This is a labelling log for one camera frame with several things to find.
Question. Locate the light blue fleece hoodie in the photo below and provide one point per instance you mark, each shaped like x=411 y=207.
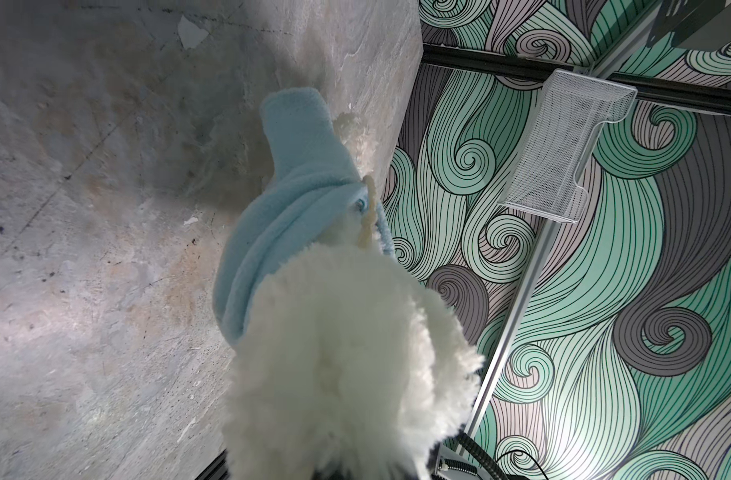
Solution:
x=315 y=182

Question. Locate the aluminium rail right wall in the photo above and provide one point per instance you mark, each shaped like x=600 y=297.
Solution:
x=500 y=356

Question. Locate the white teddy bear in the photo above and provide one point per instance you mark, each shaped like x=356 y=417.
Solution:
x=348 y=367

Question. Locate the clear plastic wall bin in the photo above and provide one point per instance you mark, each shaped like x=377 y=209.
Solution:
x=558 y=143

